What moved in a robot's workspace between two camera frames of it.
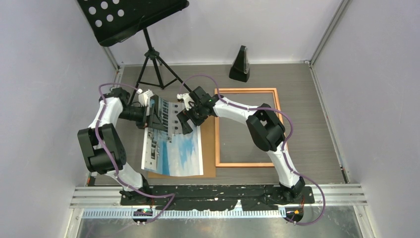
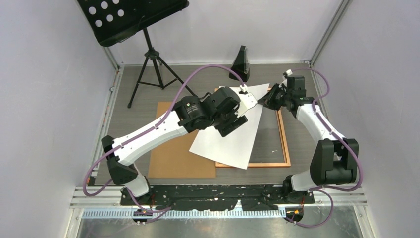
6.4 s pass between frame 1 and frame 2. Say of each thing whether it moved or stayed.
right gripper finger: moved
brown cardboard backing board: moved
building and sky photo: moved
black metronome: stayed
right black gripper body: moved
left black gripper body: moved
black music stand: stayed
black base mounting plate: stayed
